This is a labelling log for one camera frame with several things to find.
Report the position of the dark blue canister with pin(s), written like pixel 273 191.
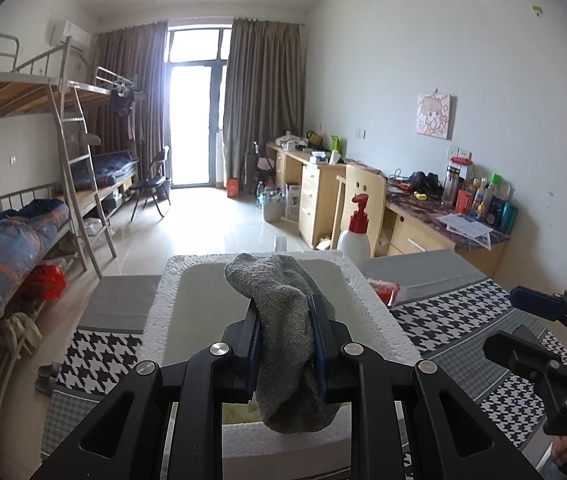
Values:
pixel 494 211

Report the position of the red plastic bag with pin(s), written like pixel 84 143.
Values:
pixel 47 282

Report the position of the dark trolley bag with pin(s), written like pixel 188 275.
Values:
pixel 253 165

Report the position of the black folding chair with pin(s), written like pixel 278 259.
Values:
pixel 151 185

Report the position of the white pump bottle red nozzle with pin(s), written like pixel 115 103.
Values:
pixel 353 245

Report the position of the white carton box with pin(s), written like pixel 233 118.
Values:
pixel 294 201

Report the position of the white air conditioner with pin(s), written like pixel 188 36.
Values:
pixel 69 35

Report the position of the wide brown curtain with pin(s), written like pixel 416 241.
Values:
pixel 263 90

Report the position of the small metal bunk bed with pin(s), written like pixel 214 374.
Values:
pixel 108 180

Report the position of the houndstooth tablecloth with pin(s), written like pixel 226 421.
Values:
pixel 443 320

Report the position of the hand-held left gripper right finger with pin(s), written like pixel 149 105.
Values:
pixel 318 355

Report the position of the hanging dark clothes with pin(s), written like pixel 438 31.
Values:
pixel 126 110

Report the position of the printed papers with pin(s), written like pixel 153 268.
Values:
pixel 463 227

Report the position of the grey towel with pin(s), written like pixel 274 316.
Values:
pixel 283 310

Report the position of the beige cloth bundle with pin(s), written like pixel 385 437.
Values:
pixel 19 330

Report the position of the person's right hand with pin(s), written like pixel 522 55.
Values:
pixel 566 452

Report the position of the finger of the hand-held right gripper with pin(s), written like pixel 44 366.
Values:
pixel 536 302
pixel 508 350

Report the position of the green paper bag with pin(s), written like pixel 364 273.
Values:
pixel 336 144

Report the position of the white foam box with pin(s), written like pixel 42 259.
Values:
pixel 203 310

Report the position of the pale plastic bucket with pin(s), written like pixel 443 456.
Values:
pixel 273 206

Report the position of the wall poster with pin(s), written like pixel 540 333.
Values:
pixel 434 116

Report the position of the dark blue mattress bedding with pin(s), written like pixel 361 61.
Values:
pixel 106 170

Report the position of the black headphones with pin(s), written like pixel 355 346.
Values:
pixel 426 182

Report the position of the narrow brown curtain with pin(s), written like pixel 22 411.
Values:
pixel 128 75

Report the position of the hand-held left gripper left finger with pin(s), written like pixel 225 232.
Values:
pixel 253 355

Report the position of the red box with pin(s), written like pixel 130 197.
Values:
pixel 464 201

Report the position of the wooden chair with smiley face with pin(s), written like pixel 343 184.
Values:
pixel 363 180

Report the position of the red snack packet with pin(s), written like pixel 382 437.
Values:
pixel 386 291

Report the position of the clear tumbler with dark lid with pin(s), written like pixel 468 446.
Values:
pixel 452 185

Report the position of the blue plaid bedding bundle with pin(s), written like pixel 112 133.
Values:
pixel 8 255

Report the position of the large metal bunk bed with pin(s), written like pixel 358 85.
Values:
pixel 13 90

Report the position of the glass balcony door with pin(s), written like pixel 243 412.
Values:
pixel 191 120

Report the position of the teal canister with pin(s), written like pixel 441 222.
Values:
pixel 508 217

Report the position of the wooden desk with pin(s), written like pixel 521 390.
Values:
pixel 316 195

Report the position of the dark yellow bag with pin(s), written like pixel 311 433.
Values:
pixel 315 138

